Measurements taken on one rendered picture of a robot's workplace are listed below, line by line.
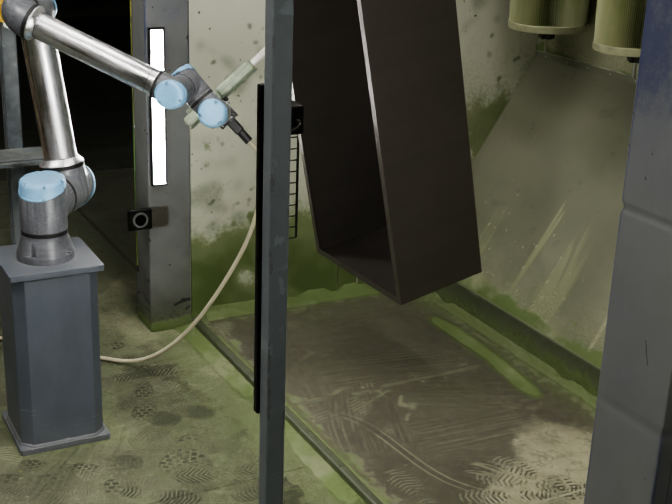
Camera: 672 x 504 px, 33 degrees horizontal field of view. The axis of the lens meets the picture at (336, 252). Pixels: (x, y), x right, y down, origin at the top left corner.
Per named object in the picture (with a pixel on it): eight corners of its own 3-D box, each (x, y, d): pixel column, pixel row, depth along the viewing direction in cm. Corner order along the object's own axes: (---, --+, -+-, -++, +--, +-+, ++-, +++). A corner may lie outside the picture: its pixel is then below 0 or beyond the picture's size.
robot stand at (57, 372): (21, 457, 375) (9, 277, 353) (1, 417, 400) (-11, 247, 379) (111, 438, 388) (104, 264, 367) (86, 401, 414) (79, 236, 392)
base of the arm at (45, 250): (23, 269, 361) (21, 239, 357) (10, 250, 376) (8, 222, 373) (82, 261, 369) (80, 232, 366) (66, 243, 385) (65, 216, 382)
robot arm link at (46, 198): (11, 232, 364) (8, 180, 358) (36, 216, 380) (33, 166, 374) (55, 237, 361) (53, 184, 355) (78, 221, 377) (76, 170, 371)
